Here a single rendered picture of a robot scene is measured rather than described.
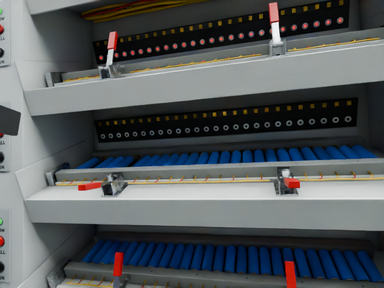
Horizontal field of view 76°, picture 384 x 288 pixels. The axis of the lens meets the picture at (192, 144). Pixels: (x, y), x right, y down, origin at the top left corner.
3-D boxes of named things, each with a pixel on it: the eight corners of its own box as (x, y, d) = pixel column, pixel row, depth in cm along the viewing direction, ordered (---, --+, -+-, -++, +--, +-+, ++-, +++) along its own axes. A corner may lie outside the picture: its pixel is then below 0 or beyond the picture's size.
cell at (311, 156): (311, 156, 44) (321, 170, 38) (300, 156, 45) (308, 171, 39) (311, 146, 44) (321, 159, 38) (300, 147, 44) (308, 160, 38)
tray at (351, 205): (451, 232, 29) (466, 157, 26) (31, 222, 43) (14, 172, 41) (371, 167, 48) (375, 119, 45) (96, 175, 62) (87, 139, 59)
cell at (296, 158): (299, 156, 45) (307, 171, 39) (288, 157, 45) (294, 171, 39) (299, 147, 44) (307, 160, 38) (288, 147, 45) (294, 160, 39)
